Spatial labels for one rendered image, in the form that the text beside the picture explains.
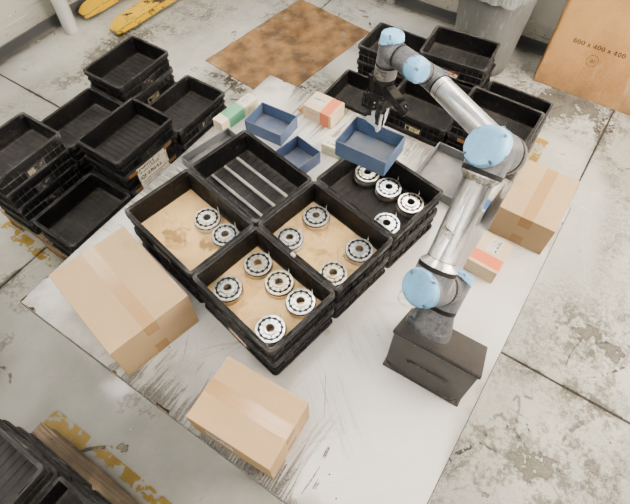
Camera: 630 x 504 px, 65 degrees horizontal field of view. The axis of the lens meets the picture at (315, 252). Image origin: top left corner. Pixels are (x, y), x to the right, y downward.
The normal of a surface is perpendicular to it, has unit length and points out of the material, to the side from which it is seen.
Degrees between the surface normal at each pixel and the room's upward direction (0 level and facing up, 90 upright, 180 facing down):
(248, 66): 0
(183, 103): 0
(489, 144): 42
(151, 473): 0
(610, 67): 74
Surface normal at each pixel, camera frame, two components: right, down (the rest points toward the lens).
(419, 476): 0.00, -0.55
